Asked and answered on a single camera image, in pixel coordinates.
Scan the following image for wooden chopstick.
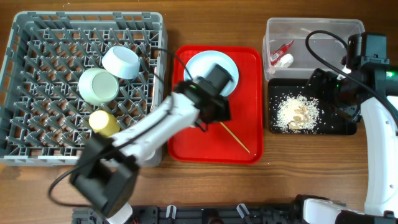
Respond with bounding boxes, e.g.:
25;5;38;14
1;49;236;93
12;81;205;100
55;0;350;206
220;122;250;153

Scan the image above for large light blue plate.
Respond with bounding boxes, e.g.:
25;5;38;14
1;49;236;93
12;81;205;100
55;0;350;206
183;50;239;96

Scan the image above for rice and food scraps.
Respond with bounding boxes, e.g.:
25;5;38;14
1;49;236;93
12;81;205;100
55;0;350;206
271;94;320;133

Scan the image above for white paper napkin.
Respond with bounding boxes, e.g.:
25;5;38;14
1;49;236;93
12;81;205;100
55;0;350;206
274;54;294;68

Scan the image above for red snack wrapper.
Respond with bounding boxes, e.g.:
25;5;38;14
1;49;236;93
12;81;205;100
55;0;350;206
270;40;294;65

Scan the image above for small light blue bowl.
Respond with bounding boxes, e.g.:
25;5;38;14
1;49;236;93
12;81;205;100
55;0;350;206
101;46;140;80

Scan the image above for yellow plastic cup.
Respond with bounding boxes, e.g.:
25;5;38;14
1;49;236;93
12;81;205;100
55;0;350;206
88;110;121;138

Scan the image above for green saucer bowl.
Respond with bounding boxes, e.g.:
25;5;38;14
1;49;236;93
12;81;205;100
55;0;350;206
78;68;119;106

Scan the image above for white plastic fork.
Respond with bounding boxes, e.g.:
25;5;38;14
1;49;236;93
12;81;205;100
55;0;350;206
150;68;158;112

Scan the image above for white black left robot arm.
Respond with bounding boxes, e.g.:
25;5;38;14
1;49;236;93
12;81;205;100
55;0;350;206
70;77;230;223

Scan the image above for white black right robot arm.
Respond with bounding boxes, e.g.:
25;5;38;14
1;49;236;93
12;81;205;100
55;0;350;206
293;66;397;223

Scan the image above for black waste tray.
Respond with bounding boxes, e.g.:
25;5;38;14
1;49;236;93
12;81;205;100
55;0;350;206
268;78;357;135

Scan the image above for clear plastic waste bin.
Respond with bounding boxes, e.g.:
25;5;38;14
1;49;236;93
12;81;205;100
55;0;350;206
262;17;366;82

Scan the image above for grey dishwasher rack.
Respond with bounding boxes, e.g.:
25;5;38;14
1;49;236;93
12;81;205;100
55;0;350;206
1;11;167;166

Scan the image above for red plastic serving tray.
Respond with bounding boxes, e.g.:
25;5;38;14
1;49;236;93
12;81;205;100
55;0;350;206
168;45;264;165

